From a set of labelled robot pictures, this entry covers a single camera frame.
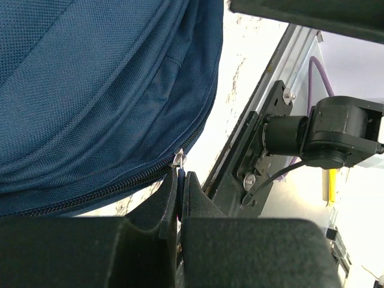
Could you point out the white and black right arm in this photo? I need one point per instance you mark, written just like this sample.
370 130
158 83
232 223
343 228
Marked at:
338 131

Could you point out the navy blue student backpack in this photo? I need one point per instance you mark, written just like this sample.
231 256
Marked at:
97 96

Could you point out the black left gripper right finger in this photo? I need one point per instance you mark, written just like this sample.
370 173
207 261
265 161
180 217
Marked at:
219 251

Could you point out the aluminium front mounting rail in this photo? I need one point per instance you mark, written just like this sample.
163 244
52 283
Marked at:
268 123

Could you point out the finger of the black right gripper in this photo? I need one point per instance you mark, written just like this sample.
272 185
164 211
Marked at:
362 19

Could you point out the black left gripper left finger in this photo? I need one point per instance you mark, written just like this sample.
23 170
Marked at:
137 250

